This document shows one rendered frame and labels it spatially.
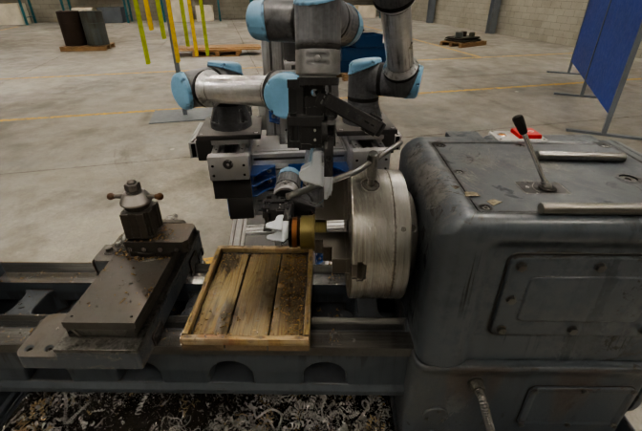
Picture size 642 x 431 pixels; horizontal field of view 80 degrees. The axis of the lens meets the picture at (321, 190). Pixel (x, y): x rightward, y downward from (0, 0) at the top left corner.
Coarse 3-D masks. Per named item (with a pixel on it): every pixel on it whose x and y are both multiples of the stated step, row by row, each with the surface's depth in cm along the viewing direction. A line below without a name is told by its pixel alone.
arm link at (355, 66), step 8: (352, 64) 134; (360, 64) 132; (368, 64) 131; (376, 64) 133; (352, 72) 135; (360, 72) 133; (368, 72) 133; (376, 72) 132; (352, 80) 136; (360, 80) 134; (368, 80) 133; (376, 80) 132; (352, 88) 137; (360, 88) 136; (368, 88) 135; (376, 88) 134; (352, 96) 139; (360, 96) 137; (368, 96) 137; (376, 96) 139
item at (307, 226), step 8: (304, 216) 94; (312, 216) 93; (296, 224) 92; (304, 224) 91; (312, 224) 91; (320, 224) 93; (296, 232) 91; (304, 232) 91; (312, 232) 90; (320, 232) 92; (296, 240) 92; (304, 240) 91; (312, 240) 90; (304, 248) 93; (312, 248) 92
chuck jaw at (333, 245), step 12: (324, 240) 88; (336, 240) 88; (348, 240) 88; (324, 252) 86; (336, 252) 84; (348, 252) 84; (336, 264) 82; (348, 264) 82; (360, 264) 81; (360, 276) 82
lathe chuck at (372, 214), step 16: (352, 176) 87; (384, 176) 87; (352, 192) 83; (368, 192) 83; (384, 192) 83; (352, 208) 81; (368, 208) 80; (384, 208) 80; (352, 224) 80; (368, 224) 79; (384, 224) 79; (352, 240) 79; (368, 240) 79; (384, 240) 79; (352, 256) 80; (368, 256) 79; (384, 256) 79; (368, 272) 81; (384, 272) 81; (352, 288) 83; (368, 288) 83; (384, 288) 83
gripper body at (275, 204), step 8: (280, 192) 107; (288, 192) 107; (264, 200) 102; (272, 200) 102; (280, 200) 102; (264, 208) 98; (272, 208) 98; (280, 208) 99; (264, 216) 99; (272, 216) 100
